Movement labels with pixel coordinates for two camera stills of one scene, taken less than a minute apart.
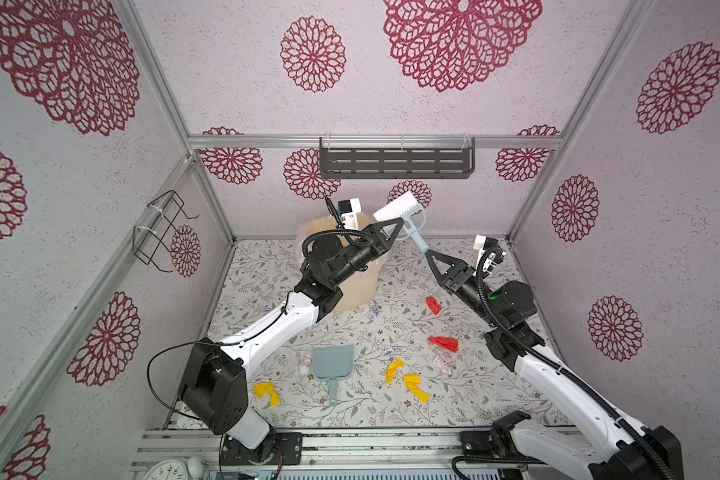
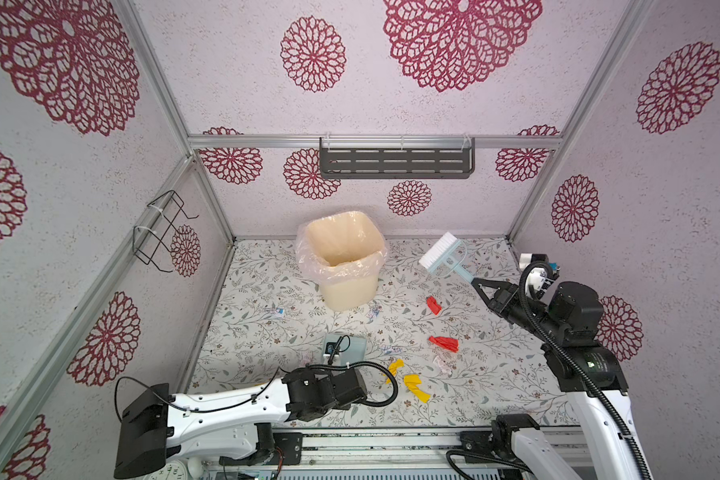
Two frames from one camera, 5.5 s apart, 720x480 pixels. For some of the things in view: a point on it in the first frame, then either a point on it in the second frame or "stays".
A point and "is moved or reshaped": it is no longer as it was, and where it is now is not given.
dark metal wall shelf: [397, 157] stays
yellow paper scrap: [392, 370] stays
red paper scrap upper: [433, 305] stays
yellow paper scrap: [412, 381] stays
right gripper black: [461, 282] → [502, 301]
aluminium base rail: [323, 450] stays
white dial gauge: [170, 469] stays
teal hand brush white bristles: [403, 208] → [446, 255]
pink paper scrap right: [445, 367] stays
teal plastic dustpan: [333, 362] is moved or reshaped
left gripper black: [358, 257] → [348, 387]
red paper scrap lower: [448, 343] stays
